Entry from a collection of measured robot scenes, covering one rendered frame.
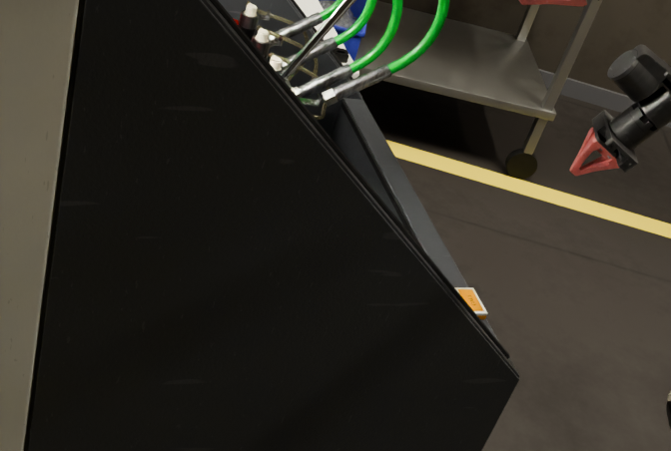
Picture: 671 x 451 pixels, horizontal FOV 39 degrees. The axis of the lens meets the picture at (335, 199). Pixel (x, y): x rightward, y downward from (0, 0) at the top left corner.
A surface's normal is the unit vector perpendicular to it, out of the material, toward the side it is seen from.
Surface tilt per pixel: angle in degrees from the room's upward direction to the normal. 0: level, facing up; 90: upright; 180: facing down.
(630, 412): 0
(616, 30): 90
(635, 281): 0
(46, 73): 90
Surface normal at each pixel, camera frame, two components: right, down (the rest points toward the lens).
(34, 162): 0.27, 0.61
